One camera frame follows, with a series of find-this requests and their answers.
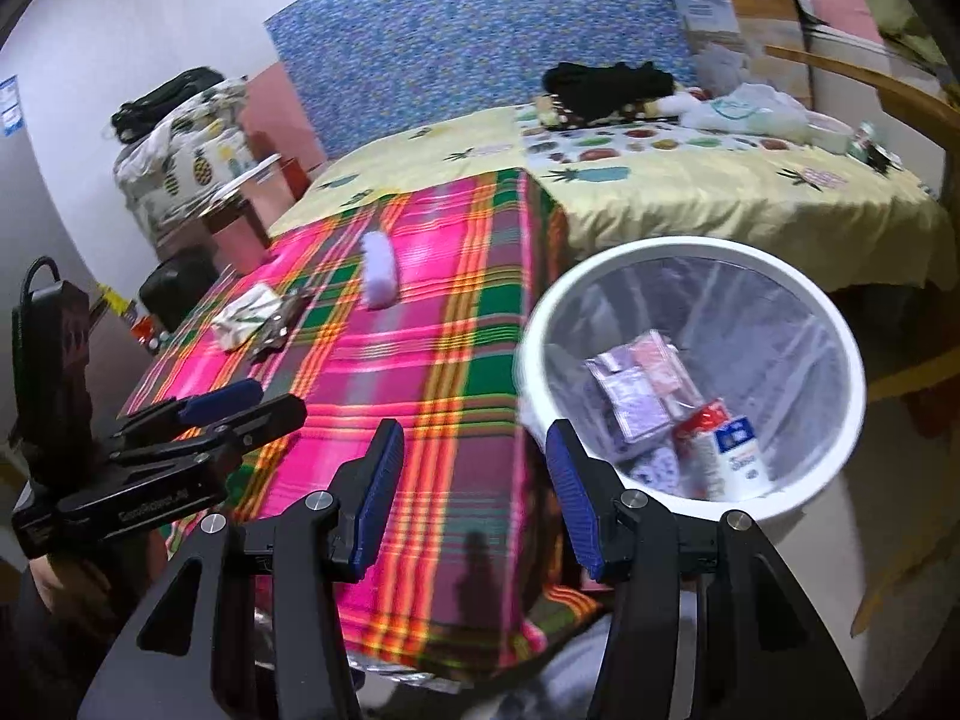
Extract small dark items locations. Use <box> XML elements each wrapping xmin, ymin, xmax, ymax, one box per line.
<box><xmin>847</xmin><ymin>120</ymin><xmax>905</xmax><ymax>173</ymax></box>

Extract blue patterned headboard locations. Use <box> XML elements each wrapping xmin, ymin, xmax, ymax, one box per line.
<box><xmin>264</xmin><ymin>0</ymin><xmax>725</xmax><ymax>162</ymax></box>

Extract white plastic bag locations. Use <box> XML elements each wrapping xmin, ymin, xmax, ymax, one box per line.
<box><xmin>679</xmin><ymin>82</ymin><xmax>815</xmax><ymax>143</ymax></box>

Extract cardboard box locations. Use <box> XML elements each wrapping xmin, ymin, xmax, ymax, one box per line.
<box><xmin>654</xmin><ymin>0</ymin><xmax>822</xmax><ymax>110</ymax></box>

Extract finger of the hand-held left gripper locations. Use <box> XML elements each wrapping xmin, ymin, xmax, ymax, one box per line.
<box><xmin>112</xmin><ymin>379</ymin><xmax>263</xmax><ymax>440</ymax></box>
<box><xmin>105</xmin><ymin>396</ymin><xmax>307</xmax><ymax>470</ymax></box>

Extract silver refrigerator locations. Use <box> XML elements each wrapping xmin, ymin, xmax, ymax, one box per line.
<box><xmin>0</xmin><ymin>71</ymin><xmax>102</xmax><ymax>458</ymax></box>

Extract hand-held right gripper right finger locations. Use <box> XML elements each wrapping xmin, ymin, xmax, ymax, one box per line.
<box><xmin>545</xmin><ymin>418</ymin><xmax>863</xmax><ymax>720</ymax></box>

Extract black clothes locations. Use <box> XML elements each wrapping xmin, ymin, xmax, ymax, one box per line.
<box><xmin>541</xmin><ymin>60</ymin><xmax>676</xmax><ymax>125</ymax></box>

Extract white trash bin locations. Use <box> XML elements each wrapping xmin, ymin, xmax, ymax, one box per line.
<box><xmin>516</xmin><ymin>236</ymin><xmax>869</xmax><ymax>548</ymax></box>

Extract pink tumbler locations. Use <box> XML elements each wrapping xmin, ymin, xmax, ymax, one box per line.
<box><xmin>199</xmin><ymin>191</ymin><xmax>271</xmax><ymax>275</ymax></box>

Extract dark foil packet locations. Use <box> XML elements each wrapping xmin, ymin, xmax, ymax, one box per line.
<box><xmin>251</xmin><ymin>289</ymin><xmax>316</xmax><ymax>361</ymax></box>

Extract pink cabinet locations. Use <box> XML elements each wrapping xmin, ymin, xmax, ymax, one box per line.
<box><xmin>150</xmin><ymin>157</ymin><xmax>297</xmax><ymax>275</ymax></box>

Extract plaid tablecloth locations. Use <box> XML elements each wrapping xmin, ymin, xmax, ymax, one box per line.
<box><xmin>120</xmin><ymin>167</ymin><xmax>608</xmax><ymax>680</ymax></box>

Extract small bottles on floor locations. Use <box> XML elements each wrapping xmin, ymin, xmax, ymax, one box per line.
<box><xmin>131</xmin><ymin>315</ymin><xmax>170</xmax><ymax>353</ymax></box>

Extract person's left hand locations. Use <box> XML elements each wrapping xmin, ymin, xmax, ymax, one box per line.
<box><xmin>26</xmin><ymin>536</ymin><xmax>113</xmax><ymax>608</ymax></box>

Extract crumpled white wrapper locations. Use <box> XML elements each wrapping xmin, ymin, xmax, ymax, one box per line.
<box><xmin>210</xmin><ymin>283</ymin><xmax>282</xmax><ymax>350</ymax></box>

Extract black bag on pile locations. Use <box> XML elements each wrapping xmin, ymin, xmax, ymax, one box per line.
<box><xmin>111</xmin><ymin>67</ymin><xmax>226</xmax><ymax>140</ymax></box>

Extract white bowl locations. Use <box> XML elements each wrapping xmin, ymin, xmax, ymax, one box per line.
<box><xmin>806</xmin><ymin>112</ymin><xmax>856</xmax><ymax>155</ymax></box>

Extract yellow pineapple bedsheet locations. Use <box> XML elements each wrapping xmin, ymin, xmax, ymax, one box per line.
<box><xmin>266</xmin><ymin>101</ymin><xmax>957</xmax><ymax>293</ymax></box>

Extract black suitcase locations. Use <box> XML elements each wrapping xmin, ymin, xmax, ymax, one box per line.
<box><xmin>139</xmin><ymin>247</ymin><xmax>222</xmax><ymax>331</ymax></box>

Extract fruit print cloth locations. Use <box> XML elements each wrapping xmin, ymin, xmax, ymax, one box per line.
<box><xmin>517</xmin><ymin>116</ymin><xmax>826</xmax><ymax>185</ymax></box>

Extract pineapple print bedding pile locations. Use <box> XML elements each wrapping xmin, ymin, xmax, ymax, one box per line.
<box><xmin>112</xmin><ymin>79</ymin><xmax>252</xmax><ymax>241</ymax></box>

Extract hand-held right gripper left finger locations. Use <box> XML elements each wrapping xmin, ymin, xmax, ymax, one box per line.
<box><xmin>75</xmin><ymin>418</ymin><xmax>406</xmax><ymax>720</ymax></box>

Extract wooden chair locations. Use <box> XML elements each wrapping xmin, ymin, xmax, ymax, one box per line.
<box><xmin>765</xmin><ymin>43</ymin><xmax>960</xmax><ymax>616</ymax></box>

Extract purple foam net sleeve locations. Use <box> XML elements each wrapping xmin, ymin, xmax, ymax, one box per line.
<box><xmin>358</xmin><ymin>229</ymin><xmax>400</xmax><ymax>310</ymax></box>

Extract green cloth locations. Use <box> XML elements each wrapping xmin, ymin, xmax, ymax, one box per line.
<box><xmin>851</xmin><ymin>0</ymin><xmax>950</xmax><ymax>72</ymax></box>

